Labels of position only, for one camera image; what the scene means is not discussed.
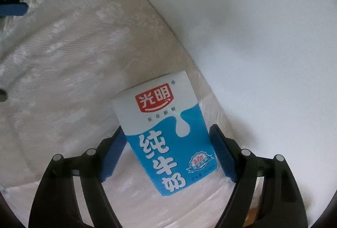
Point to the blue white milk carton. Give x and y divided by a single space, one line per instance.
163 133

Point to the white lace cloth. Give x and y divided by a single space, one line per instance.
65 59

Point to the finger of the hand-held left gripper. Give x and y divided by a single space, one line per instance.
13 9

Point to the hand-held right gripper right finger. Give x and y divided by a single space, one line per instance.
222 154

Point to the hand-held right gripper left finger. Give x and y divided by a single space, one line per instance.
114 154

